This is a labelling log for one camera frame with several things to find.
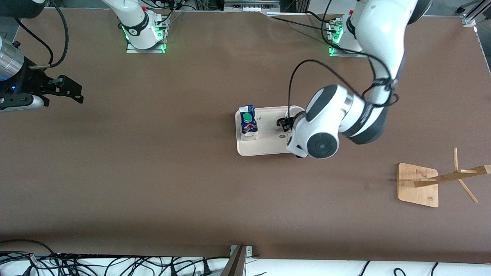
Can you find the blue white milk carton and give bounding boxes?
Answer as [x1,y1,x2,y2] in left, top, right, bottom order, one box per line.
[238,104,259,141]

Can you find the cream rabbit print tray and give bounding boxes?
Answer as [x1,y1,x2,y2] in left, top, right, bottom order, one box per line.
[235,105,307,157]

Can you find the wooden cup stand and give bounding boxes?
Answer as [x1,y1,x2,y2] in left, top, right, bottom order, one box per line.
[397,148,491,208]

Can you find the white power strip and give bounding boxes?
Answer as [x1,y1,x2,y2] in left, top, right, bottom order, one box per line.
[224,0,281,12]

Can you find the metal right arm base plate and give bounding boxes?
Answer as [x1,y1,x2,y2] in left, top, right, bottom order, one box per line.
[126,11,167,54]

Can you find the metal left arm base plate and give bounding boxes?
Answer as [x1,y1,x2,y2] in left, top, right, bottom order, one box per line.
[329,18,370,58]

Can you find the black cable on table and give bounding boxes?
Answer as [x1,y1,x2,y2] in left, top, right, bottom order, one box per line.
[268,11,341,36]

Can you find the metal bracket with bar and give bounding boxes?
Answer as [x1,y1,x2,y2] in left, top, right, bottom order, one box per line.
[220,245,254,276]

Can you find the tangled black cable pile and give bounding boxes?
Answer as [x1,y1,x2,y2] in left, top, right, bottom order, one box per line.
[0,239,231,276]

